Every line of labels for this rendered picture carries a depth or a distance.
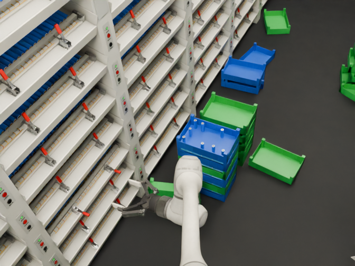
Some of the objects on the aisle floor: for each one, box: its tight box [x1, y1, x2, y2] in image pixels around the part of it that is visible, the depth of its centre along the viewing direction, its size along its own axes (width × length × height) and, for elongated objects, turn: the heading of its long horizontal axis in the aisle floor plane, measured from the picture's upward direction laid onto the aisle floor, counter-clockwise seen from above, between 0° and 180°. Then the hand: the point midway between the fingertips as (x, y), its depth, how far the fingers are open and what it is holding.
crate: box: [248, 138, 305, 185], centre depth 249 cm, size 30×20×8 cm
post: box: [172, 0, 196, 122], centre depth 223 cm, size 20×9×171 cm, turn 66°
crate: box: [200, 172, 237, 202], centre depth 244 cm, size 30×20×8 cm
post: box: [70, 0, 148, 198], centre depth 184 cm, size 20×9×171 cm, turn 66°
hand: (122, 193), depth 172 cm, fingers open, 13 cm apart
